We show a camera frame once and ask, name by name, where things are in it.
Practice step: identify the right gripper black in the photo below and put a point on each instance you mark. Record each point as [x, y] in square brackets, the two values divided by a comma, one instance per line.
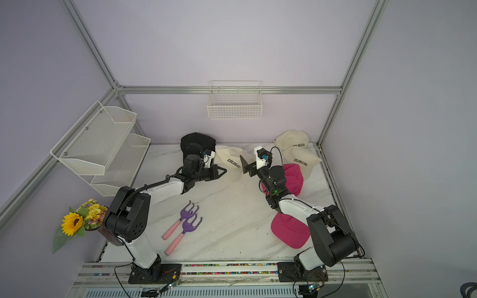
[247, 167]

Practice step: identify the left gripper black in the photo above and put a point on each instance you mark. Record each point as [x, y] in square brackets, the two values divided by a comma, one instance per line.
[213, 169]

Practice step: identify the cream colorado cap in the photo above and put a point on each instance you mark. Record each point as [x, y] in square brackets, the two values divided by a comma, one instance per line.
[304, 158]
[229, 157]
[291, 138]

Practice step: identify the black cap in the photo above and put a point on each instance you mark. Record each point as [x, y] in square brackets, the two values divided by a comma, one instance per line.
[196, 143]

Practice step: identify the pink cap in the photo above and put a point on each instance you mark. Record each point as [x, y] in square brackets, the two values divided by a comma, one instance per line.
[290, 231]
[289, 180]

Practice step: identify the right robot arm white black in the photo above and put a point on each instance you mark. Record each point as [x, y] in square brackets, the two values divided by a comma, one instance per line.
[333, 240]

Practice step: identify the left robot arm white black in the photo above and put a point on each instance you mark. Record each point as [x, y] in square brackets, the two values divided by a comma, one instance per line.
[128, 214]

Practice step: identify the purple pink garden fork upper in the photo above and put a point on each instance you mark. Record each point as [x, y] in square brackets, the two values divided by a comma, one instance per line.
[186, 213]

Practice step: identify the purple pink garden fork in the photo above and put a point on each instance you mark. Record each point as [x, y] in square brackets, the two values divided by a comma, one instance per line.
[186, 213]
[189, 225]

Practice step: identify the purple pink garden fork lower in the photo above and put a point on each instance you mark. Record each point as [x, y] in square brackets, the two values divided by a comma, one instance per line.
[189, 225]

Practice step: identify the white two-tier mesh shelf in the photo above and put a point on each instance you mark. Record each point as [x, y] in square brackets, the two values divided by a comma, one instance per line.
[102, 148]

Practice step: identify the dark glass flower vase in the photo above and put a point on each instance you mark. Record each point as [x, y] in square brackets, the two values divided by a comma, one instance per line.
[110, 236]

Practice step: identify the sunflower bouquet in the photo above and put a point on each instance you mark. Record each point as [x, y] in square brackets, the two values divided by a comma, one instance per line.
[89, 217]

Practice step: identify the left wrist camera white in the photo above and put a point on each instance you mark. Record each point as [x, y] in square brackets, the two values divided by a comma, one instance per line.
[208, 158]

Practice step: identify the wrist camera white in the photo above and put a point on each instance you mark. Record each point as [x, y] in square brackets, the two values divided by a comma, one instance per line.
[262, 157]
[208, 158]

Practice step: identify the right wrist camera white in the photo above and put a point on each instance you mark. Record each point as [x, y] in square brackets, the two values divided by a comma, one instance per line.
[262, 157]

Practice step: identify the white wire wall basket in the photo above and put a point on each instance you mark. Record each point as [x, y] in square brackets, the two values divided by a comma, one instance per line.
[232, 100]

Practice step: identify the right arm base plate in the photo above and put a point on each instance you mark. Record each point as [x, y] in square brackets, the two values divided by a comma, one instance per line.
[302, 272]

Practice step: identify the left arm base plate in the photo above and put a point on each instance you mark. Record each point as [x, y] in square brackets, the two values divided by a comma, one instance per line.
[159, 273]

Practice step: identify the aluminium front rail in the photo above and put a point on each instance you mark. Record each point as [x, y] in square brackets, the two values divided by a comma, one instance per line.
[351, 278]

